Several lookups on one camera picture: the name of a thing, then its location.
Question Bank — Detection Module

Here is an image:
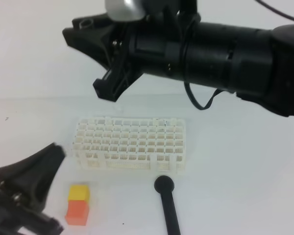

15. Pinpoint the black round-headed handle tool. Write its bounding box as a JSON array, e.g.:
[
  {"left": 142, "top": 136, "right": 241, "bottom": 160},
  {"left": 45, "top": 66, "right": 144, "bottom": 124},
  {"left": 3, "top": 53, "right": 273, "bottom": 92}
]
[{"left": 154, "top": 175, "right": 181, "bottom": 235}]

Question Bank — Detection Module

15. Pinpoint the white test tube rack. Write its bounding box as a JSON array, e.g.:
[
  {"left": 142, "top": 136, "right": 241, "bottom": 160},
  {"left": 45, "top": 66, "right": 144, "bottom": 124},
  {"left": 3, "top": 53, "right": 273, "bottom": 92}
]
[{"left": 72, "top": 117, "right": 186, "bottom": 173}]

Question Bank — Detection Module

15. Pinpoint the yellow cube block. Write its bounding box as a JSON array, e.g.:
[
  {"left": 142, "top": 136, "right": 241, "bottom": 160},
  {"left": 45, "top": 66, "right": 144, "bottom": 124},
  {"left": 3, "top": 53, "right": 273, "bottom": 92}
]
[{"left": 68, "top": 185, "right": 90, "bottom": 203}]

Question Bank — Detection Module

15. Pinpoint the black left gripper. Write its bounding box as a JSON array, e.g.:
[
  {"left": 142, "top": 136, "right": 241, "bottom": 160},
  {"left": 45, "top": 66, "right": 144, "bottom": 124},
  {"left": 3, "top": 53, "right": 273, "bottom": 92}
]
[{"left": 0, "top": 143, "right": 66, "bottom": 235}]

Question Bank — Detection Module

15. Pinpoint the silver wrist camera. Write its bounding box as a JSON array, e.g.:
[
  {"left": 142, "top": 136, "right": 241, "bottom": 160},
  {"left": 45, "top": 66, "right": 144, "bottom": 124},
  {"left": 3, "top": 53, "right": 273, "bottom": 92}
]
[{"left": 105, "top": 0, "right": 146, "bottom": 22}]

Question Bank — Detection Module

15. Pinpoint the orange cube block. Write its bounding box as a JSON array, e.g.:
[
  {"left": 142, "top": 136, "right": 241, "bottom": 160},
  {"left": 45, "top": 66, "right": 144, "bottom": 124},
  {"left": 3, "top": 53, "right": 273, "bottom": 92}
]
[{"left": 65, "top": 200, "right": 89, "bottom": 226}]

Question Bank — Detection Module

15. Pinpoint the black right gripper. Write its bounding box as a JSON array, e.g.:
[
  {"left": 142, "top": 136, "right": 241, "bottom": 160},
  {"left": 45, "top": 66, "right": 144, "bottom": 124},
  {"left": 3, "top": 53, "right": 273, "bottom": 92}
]
[{"left": 62, "top": 0, "right": 200, "bottom": 102}]

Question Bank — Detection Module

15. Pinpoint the black camera cable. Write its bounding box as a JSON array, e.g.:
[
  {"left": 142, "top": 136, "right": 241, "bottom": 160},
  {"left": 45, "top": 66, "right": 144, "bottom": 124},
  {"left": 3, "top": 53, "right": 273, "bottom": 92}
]
[{"left": 177, "top": 0, "right": 294, "bottom": 111}]

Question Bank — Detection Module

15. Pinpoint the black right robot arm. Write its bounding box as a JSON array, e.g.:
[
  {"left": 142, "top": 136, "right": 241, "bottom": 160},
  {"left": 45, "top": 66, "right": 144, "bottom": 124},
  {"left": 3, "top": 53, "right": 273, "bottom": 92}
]
[{"left": 93, "top": 0, "right": 294, "bottom": 117}]

